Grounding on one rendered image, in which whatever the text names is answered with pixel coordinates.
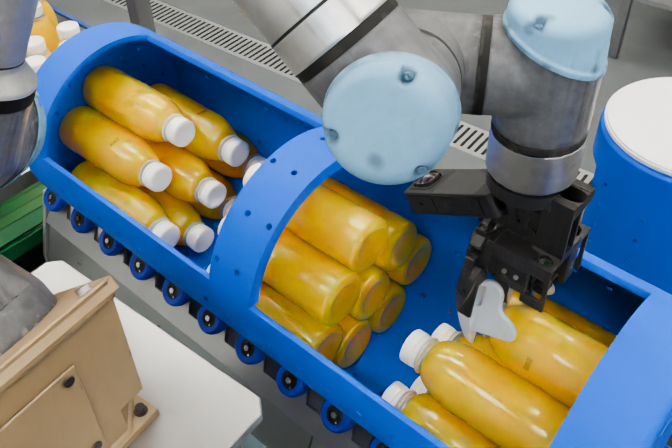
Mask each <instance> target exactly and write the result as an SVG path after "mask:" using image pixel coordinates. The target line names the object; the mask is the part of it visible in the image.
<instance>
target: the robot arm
mask: <svg viewBox="0 0 672 448"><path fill-rule="evenodd" d="M38 1H39V0H0V189H1V188H3V187H5V186H7V185H9V184H10V183H12V182H13V181H14V180H16V179H17V178H18V177H19V176H20V175H21V174H22V173H23V172H24V171H25V170H26V169H27V168H28V167H29V166H30V165H31V164H32V163H33V162H34V161H35V159H36V158H37V156H38V155H39V153H40V151H41V149H42V146H43V144H44V140H45V135H46V115H45V110H44V107H43V106H40V104H39V101H38V98H39V94H38V93H37V91H36V90H37V85H38V78H37V75H36V73H35V71H34V70H33V69H32V67H31V66H30V65H29V64H28V62H27V61H26V60H25V57H26V53H27V48H28V44H29V40H30V36H31V31H32V27H33V23H34V19H35V14H36V10H37V6H38ZM233 2H234V3H235V4H236V5H237V6H238V8H239V9H240V10H241V11H242V12H243V14H244V15H245V16H246V17H247V19H248V20H249V21H250V22H251V23H252V25H253V26H254V27H255V28H256V29H257V31H258V32H259V33H260V34H261V35H262V37H263V38H264V39H265V40H266V41H267V43H268V44H269V45H270V46H271V48H272V49H273V50H274V51H275V52H276V54H277V55H278V56H279V57H280V58H281V60H282V61H283V62H284V63H285V64H286V66H287V67H288V68H289V69H290V70H291V72H292V73H293V74H294V75H295V76H296V77H297V78H298V79H299V81H300V82H301V83H302V84H303V86H304V87H305V88H306V90H307V91H308V92H309V93H310V94H311V96H312V97H313V98H314V99H315V100H316V102H317V103H318V104H319V105H320V107H321V108H322V109H323V117H322V125H323V131H324V136H325V140H326V143H327V146H328V148H329V150H330V152H331V153H332V155H333V156H334V158H335V159H336V160H337V162H338V163H339V164H340V165H341V166H342V167H343V168H344V169H345V170H347V171H348V172H349V173H351V174H352V175H354V176H356V177H358V178H360V179H362V180H364V181H367V182H370V183H374V184H379V185H398V184H404V183H408V182H411V181H413V184H412V185H411V186H410V187H409V188H407V189H406V190H405V191H404V193H405V195H406V198H407V200H408V202H409V204H410V206H411V208H412V210H413V212H414V213H420V214H436V215H452V216H468V217H478V219H479V221H480V224H479V225H478V226H477V227H476V228H475V229H474V231H473V233H472V235H471V237H470V240H469V243H468V248H467V250H466V256H465V260H464V264H463V267H462V270H461V273H460V276H459V279H458V282H457V287H456V310H457V311H458V318H459V322H460V326H461V329H462V332H463V334H464V337H465V339H466V340H467V341H468V342H470V343H471V344H472V343H473V342H474V340H475V337H476V333H477V331H478V332H481V333H483V334H486V335H489V336H492V337H494V338H497V339H500V340H503V341H506V342H511V341H513V340H515V338H516V336H517V329H516V327H515V325H514V324H513V323H512V322H511V320H510V319H509V318H508V317H507V315H506V314H505V313H504V311H503V307H502V306H503V302H504V303H506V304H508V303H509V301H510V298H511V296H512V293H513V291H514V290H515V291H517V292H519V293H520V296H519V300H520V301H521V302H523V303H525V304H527V305H528V306H530V307H532V308H534V309H535V310H537V311H539V312H541V313H542V311H543V309H544V305H545V301H546V297H547V295H553V294H554V292H555V287H554V284H556V283H557V282H559V283H561V284H564V283H565V282H566V280H567V278H568V277H569V276H570V275H571V274H572V270H573V267H575V268H577V269H579V268H580V265H581V261H582V258H583V254H584V251H585V247H586V244H587V240H588V237H589V233H590V230H591V228H590V227H588V226H586V225H584V224H582V223H580V220H581V216H582V212H583V210H584V209H585V208H586V207H587V205H588V204H589V203H590V202H591V201H592V200H593V197H594V193H595V189H596V187H594V186H591V185H589V184H587V183H585V182H583V181H580V180H578V179H576V177H577V174H578V171H579V167H580V163H581V159H582V156H583V152H584V148H585V144H586V140H587V135H588V131H589V127H590V124H591V120H592V116H593V112H594V108H595V104H596V100H597V96H598V92H599V88H600V84H601V81H602V77H603V76H604V75H605V73H606V71H607V66H608V61H607V56H608V50H609V45H610V39H611V33H612V28H613V23H614V16H613V14H612V12H611V9H610V8H609V6H608V4H607V3H606V2H605V1H604V0H510V1H509V3H508V7H507V9H506V10H505V12H504V14H503V15H499V14H493V15H483V14H469V13H456V12H442V11H429V10H416V9H403V8H402V7H401V6H400V4H398V2H397V1H396V0H233ZM461 114H470V115H480V116H481V115H491V116H492V118H491V125H490V132H489V139H488V145H487V152H486V162H485V164H486V167H487V169H433V168H434V167H435V166H436V165H437V164H438V163H439V162H440V161H441V159H442V158H443V157H444V155H445V153H446V151H447V150H448V148H449V145H450V143H451V141H452V140H453V138H454V137H455V135H456V132H457V130H458V127H459V124H460V119H461ZM414 180H415V181H414ZM581 241H582V243H581ZM580 243H581V247H580V251H579V254H578V257H577V252H578V249H579V245H580ZM483 270H484V271H483ZM485 271H486V272H485ZM487 272H488V273H492V276H494V277H495V278H496V281H495V280H493V279H487V278H486V277H487ZM537 293H538V294H540V295H541V300H539V299H537V298H536V297H534V296H536V295H537ZM532 295H534V296H532ZM56 303H57V298H56V297H55V296H54V295H53V293H52V292H51V291H50V290H49V289H48V287H47V286H46V285H45V284H44V282H42V281H41V280H40V279H39V278H37V277H36V276H34V275H33V274H31V273H29V272H28V271H26V270H25V269H23V268H22V267H20V266H18V265H17V264H15V263H14V262H12V261H11V260H9V259H8V258H6V257H4V256H3V255H1V254H0V356H2V355H3V354H4V353H5V352H7V351H8V350H9V349H10V348H11V347H13V346H14V345H15V344H16V343H17V342H18V341H20V340H21V339H22V338H23V337H24V336H25V335H26V334H28V333H29V332H30V331H31V330H32V329H33V328H34V327H35V326H36V325H37V324H38V323H39V322H40V321H41V320H42V319H43V318H44V317H45V316H46V315H47V314H48V313H49V312H50V311H51V310H52V309H53V307H54V306H55V305H56Z"/></svg>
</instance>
